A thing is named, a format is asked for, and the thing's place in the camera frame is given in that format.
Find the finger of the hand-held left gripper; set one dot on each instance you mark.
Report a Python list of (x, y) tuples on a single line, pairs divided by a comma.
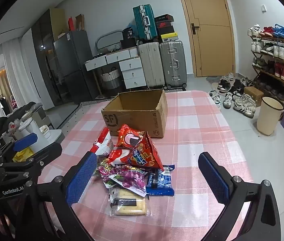
[(25, 141), (44, 158)]

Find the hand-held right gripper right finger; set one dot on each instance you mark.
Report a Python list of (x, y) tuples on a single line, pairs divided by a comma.
[(214, 178)]

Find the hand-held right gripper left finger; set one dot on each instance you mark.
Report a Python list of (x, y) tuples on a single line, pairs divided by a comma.
[(81, 178)]

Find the purple candy bag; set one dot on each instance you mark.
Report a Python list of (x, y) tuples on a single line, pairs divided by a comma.
[(121, 177)]

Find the red white candy packet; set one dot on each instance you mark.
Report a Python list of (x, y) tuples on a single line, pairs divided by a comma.
[(115, 155)]

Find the white red noodle snack bag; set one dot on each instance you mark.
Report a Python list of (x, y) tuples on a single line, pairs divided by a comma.
[(103, 143)]

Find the clear cracker packet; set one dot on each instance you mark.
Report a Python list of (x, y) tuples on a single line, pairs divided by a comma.
[(128, 202)]

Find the blue cookie packet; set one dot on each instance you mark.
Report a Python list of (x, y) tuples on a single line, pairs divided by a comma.
[(160, 182)]

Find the red cookie packet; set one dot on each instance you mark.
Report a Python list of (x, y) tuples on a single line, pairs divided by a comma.
[(129, 136)]

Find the red triangular chip bag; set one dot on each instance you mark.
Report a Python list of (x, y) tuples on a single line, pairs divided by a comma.
[(143, 157)]

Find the brown cardboard box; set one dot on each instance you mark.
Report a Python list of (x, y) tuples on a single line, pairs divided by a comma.
[(129, 121)]

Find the white jug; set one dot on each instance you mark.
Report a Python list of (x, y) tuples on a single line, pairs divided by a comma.
[(29, 129)]

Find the yellow packet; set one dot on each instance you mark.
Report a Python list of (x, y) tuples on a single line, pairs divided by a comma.
[(21, 155)]

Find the white side table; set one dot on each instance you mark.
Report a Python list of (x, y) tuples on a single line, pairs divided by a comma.
[(54, 135)]

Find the pink checked tablecloth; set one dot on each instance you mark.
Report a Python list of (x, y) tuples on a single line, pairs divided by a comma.
[(197, 135)]

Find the white curtain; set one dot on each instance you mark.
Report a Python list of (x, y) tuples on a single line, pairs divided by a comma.
[(9, 65)]

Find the cream trash bin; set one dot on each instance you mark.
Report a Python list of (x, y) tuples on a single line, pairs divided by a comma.
[(269, 118)]

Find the pile of floor shoes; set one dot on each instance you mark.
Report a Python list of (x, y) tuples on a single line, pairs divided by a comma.
[(234, 98)]

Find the dark glass cabinet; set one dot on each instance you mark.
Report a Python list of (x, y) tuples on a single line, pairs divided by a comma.
[(41, 55)]

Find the small cardboard box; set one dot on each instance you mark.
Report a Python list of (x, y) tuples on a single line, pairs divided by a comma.
[(254, 96)]

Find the grey refrigerator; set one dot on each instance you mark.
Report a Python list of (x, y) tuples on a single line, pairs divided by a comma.
[(74, 62)]

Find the grey doormat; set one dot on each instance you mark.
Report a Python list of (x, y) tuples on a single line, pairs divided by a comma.
[(213, 80)]

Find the woven basket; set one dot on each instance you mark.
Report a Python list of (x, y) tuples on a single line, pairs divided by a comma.
[(110, 79)]

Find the white drawer dresser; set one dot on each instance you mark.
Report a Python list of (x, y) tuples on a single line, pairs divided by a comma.
[(129, 66)]

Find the silver suitcase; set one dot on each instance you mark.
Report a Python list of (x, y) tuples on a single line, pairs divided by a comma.
[(173, 64)]

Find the yellow cardboard box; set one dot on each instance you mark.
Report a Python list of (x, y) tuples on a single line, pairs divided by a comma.
[(56, 20)]

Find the red box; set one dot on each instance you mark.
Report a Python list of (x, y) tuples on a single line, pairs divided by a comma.
[(71, 23)]

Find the white suitcase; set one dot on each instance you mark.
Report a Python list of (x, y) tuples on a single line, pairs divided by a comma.
[(149, 64)]

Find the brown paper bag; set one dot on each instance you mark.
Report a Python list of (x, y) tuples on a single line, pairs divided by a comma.
[(79, 21)]

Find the rows of shelved shoes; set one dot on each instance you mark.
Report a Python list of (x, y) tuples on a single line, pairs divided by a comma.
[(272, 50)]

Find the black bag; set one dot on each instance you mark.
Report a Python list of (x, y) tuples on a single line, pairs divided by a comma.
[(128, 35)]

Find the wooden door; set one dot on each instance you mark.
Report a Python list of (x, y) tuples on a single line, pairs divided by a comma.
[(205, 27)]

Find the stack of shoe boxes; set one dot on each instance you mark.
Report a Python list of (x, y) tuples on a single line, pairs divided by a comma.
[(165, 27)]

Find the blue bag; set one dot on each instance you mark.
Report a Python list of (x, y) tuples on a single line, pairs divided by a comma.
[(283, 32)]

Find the teal suitcase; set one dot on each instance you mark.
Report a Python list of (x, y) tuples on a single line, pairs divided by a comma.
[(144, 21)]

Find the grey arched metal frame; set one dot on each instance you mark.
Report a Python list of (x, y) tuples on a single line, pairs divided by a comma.
[(101, 39)]

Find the white light switch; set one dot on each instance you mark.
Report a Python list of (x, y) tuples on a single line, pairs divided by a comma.
[(264, 7)]

